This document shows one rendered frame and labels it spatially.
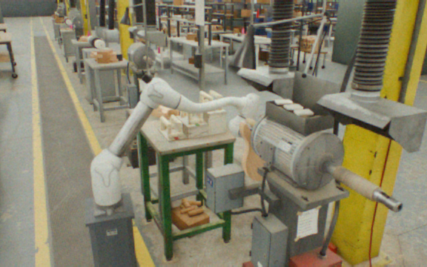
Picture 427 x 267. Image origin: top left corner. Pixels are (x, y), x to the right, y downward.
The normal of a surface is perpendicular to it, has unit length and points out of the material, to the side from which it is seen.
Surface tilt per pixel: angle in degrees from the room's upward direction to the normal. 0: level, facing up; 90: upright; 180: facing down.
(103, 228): 90
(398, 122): 90
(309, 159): 87
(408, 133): 90
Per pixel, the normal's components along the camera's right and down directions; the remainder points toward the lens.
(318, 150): 0.36, 0.24
